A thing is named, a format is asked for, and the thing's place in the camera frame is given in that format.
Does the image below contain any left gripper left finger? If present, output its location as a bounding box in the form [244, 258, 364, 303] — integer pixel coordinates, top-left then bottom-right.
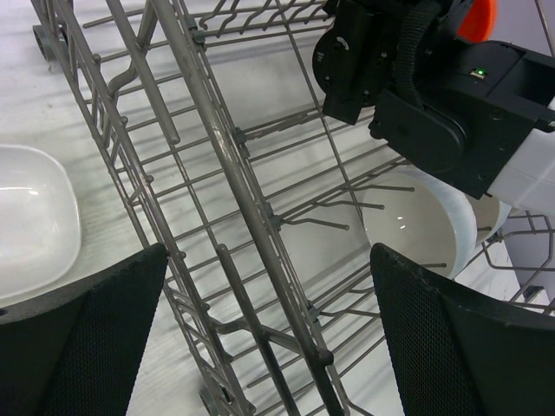
[1, 244, 168, 415]

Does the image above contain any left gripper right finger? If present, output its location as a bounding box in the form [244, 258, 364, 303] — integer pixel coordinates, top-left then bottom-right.
[369, 244, 554, 415]

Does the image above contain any white square bowl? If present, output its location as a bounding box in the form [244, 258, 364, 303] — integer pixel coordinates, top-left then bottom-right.
[1, 144, 82, 300]

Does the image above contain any white round bowl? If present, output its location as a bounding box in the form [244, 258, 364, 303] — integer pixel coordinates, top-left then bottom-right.
[467, 195, 512, 246]
[361, 166, 478, 278]

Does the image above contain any grey wire dish rack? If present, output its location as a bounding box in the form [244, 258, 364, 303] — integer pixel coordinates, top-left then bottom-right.
[33, 1, 554, 415]

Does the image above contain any orange bowl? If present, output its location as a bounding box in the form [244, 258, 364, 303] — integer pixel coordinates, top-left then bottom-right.
[457, 0, 498, 42]

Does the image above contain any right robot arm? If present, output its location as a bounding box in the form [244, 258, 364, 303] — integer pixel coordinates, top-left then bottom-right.
[312, 1, 554, 216]

